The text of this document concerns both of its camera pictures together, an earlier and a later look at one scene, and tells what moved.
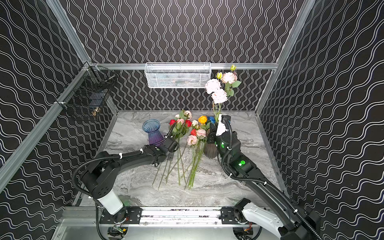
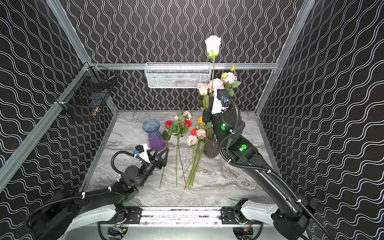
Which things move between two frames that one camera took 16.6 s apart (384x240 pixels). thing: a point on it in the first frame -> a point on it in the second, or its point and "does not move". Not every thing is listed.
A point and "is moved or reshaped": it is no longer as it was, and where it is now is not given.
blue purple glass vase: (151, 126) does not move
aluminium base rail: (182, 217) does not move
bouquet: (221, 87) is moved or reshaped
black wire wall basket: (88, 90) does not move
